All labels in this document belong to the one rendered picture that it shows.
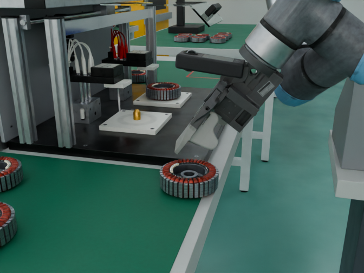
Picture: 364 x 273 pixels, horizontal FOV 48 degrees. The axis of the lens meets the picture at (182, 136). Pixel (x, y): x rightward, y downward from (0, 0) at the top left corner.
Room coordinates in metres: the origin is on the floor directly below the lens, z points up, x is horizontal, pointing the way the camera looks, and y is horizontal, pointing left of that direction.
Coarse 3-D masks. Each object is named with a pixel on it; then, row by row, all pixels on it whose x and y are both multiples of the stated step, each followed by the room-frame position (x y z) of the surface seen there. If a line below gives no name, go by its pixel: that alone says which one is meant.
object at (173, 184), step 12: (168, 168) 0.70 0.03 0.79; (180, 168) 0.72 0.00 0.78; (192, 168) 0.73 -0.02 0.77; (204, 168) 0.71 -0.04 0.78; (216, 168) 0.71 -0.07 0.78; (168, 180) 0.66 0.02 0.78; (180, 180) 0.65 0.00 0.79; (192, 180) 0.65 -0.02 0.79; (204, 180) 0.65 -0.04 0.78; (216, 180) 0.67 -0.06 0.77; (168, 192) 0.66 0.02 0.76; (180, 192) 0.64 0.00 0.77; (192, 192) 0.64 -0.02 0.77; (204, 192) 0.65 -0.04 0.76
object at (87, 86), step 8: (104, 64) 1.05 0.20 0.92; (112, 64) 1.05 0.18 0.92; (120, 64) 1.05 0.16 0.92; (96, 72) 1.01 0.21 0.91; (104, 72) 1.01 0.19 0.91; (112, 72) 1.00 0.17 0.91; (120, 72) 1.04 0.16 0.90; (72, 80) 1.03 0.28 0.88; (80, 80) 1.02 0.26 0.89; (88, 80) 1.01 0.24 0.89; (96, 80) 1.01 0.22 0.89; (104, 80) 1.00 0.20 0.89; (112, 80) 1.00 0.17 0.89; (120, 80) 1.04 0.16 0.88; (128, 80) 1.04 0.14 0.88; (80, 88) 1.03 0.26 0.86; (88, 88) 1.07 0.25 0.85; (80, 96) 1.03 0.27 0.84; (88, 96) 1.07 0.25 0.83
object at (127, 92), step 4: (112, 88) 1.26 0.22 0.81; (116, 88) 1.25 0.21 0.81; (120, 88) 1.25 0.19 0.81; (124, 88) 1.25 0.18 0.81; (128, 88) 1.29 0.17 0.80; (112, 92) 1.26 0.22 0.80; (116, 92) 1.25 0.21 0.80; (120, 92) 1.25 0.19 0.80; (124, 92) 1.25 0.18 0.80; (128, 92) 1.29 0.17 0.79; (112, 96) 1.26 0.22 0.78; (116, 96) 1.25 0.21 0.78; (120, 96) 1.25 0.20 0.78; (124, 96) 1.25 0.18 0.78; (128, 96) 1.29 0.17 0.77; (120, 100) 1.25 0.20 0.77; (124, 100) 1.25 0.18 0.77
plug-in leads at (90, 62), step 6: (72, 42) 1.04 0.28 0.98; (78, 42) 1.03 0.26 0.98; (72, 48) 1.05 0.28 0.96; (90, 54) 1.07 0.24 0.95; (84, 60) 1.02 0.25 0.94; (90, 60) 1.05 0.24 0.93; (78, 66) 1.04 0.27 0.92; (84, 66) 1.02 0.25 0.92; (90, 66) 1.04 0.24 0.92; (72, 72) 1.05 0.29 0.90; (78, 72) 1.04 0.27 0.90; (84, 72) 1.02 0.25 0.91; (90, 72) 1.04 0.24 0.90
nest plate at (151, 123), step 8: (120, 112) 1.08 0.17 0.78; (128, 112) 1.08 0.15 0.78; (144, 112) 1.08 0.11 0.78; (152, 112) 1.08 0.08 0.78; (112, 120) 1.01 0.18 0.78; (120, 120) 1.01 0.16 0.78; (128, 120) 1.01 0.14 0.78; (136, 120) 1.01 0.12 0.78; (144, 120) 1.01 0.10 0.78; (152, 120) 1.01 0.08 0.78; (160, 120) 1.01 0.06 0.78; (168, 120) 1.04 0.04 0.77; (104, 128) 0.96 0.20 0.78; (112, 128) 0.96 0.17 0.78; (120, 128) 0.95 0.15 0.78; (128, 128) 0.95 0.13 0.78; (136, 128) 0.94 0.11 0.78; (144, 128) 0.94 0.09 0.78; (152, 128) 0.94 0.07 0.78; (160, 128) 0.97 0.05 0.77
